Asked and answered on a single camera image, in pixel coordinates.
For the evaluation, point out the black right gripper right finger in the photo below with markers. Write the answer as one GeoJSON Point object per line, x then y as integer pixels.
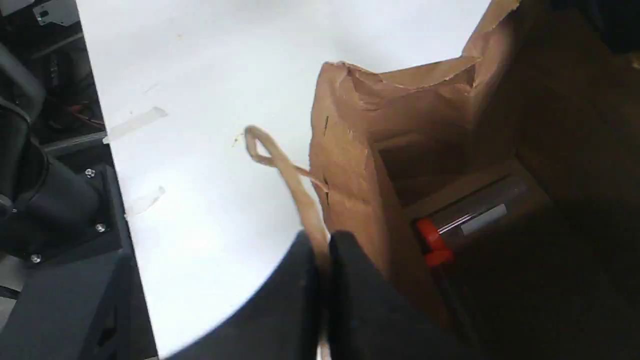
{"type": "Point", "coordinates": [368, 319]}

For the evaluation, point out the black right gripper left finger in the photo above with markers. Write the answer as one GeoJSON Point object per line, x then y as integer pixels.
{"type": "Point", "coordinates": [279, 322]}

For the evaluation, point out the clear box with red clips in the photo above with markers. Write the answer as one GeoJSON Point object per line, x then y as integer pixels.
{"type": "Point", "coordinates": [453, 227]}

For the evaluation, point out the brown paper bag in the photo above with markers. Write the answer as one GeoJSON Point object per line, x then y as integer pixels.
{"type": "Point", "coordinates": [547, 91]}

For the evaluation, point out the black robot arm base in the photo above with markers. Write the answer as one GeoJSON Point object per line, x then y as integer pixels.
{"type": "Point", "coordinates": [70, 287]}

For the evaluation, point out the clear tape strip lower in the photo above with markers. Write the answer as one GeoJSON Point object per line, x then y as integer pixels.
{"type": "Point", "coordinates": [143, 203]}

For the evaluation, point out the clear tape strip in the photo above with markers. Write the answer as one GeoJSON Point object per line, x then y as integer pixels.
{"type": "Point", "coordinates": [143, 203]}
{"type": "Point", "coordinates": [133, 124]}

